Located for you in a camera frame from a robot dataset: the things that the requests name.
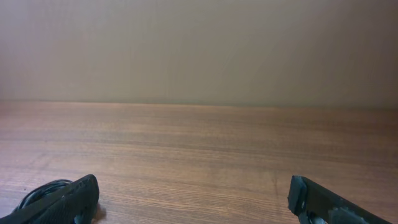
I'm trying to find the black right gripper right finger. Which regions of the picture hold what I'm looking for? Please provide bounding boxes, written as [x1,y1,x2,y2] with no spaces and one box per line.
[288,175,391,224]

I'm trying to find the black cable bundle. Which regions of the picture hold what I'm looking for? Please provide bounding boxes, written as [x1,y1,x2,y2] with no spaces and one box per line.
[12,179,74,214]

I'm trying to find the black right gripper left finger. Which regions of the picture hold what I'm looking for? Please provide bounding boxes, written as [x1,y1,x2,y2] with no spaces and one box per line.
[1,174,100,224]

